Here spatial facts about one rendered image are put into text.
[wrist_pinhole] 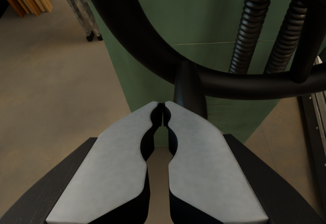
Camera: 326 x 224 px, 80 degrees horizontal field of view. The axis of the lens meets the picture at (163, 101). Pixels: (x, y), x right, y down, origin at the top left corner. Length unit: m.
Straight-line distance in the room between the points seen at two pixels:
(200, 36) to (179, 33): 0.04
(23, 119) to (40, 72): 0.31
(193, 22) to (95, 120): 0.78
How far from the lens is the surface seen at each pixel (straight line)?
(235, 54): 0.27
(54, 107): 1.17
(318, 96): 0.99
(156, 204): 0.86
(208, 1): 0.36
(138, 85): 0.50
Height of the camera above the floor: 0.85
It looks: 57 degrees down
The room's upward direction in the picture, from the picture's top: 5 degrees counter-clockwise
